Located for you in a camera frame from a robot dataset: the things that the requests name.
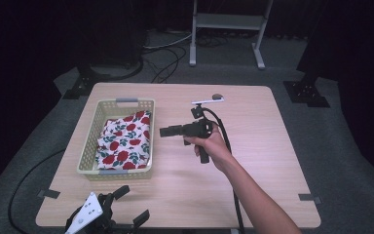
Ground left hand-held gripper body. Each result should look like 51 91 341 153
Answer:
64 191 134 234

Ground black stand base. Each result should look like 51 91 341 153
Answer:
62 63 112 100

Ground red floral cloth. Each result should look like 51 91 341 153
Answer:
94 110 153 171

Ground long black floor cable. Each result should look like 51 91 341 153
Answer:
8 148 67 234

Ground person's right hand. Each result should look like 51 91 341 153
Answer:
183 124 239 174

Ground thick black cable loop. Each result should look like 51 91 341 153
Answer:
91 57 144 82

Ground white metal stand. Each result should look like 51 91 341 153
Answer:
188 0 274 71

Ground cream plastic basket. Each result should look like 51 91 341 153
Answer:
76 97 156 181

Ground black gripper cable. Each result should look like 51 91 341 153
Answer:
64 209 81 233
202 106 245 234

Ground black tape strip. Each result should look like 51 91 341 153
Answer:
298 193 323 206
37 189 61 200

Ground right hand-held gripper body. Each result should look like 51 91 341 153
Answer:
182 96 226 165

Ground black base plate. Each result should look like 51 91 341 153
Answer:
282 76 331 108

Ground white floor cable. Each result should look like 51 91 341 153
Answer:
142 32 193 51

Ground thin black floor cables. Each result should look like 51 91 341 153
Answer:
142 45 189 85

